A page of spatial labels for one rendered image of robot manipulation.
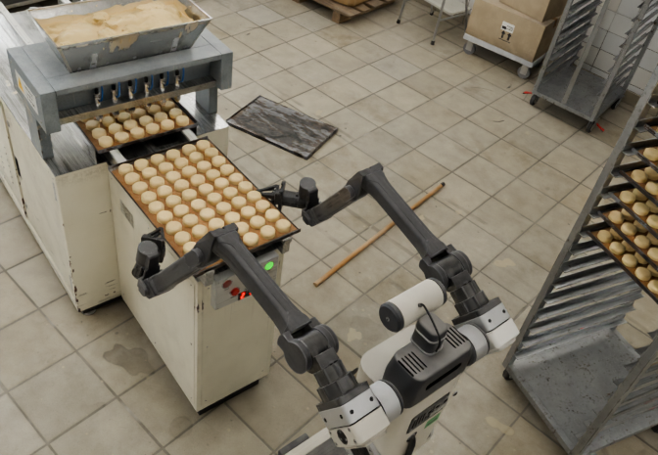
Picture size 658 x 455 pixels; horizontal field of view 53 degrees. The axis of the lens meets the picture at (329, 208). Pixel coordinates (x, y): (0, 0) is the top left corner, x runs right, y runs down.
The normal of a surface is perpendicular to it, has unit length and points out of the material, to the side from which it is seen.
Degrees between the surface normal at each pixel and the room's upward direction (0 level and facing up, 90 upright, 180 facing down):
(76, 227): 90
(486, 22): 91
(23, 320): 0
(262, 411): 0
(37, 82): 0
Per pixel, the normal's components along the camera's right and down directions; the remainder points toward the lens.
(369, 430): 0.43, -0.36
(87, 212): 0.60, 0.58
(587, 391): 0.14, -0.75
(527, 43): -0.59, 0.47
